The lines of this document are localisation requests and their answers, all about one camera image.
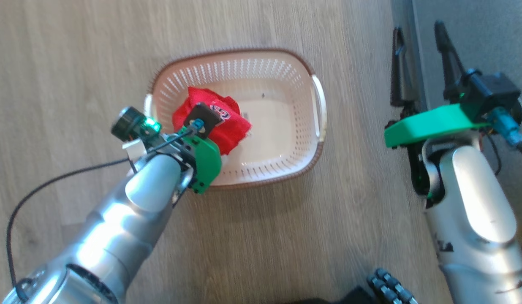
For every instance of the grey fabric sofa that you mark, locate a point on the grey fabric sofa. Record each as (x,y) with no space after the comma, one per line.
(489,38)

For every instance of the red cloth garment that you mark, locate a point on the red cloth garment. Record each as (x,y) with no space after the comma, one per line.
(231,126)

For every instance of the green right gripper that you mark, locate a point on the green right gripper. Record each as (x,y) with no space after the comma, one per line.
(434,124)

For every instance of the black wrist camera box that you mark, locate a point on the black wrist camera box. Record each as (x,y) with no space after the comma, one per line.
(495,93)
(204,118)

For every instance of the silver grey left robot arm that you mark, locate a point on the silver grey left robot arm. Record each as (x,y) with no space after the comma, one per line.
(117,228)

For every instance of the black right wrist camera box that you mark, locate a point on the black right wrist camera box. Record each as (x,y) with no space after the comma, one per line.
(495,93)

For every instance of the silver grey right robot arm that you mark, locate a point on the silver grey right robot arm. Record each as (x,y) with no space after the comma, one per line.
(476,202)

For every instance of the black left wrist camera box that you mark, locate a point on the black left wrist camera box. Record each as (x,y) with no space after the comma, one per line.
(204,118)

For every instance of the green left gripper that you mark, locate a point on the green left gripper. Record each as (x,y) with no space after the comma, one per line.
(207,162)

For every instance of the white brown-rimmed laundry basket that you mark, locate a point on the white brown-rimmed laundry basket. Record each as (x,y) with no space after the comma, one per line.
(278,126)

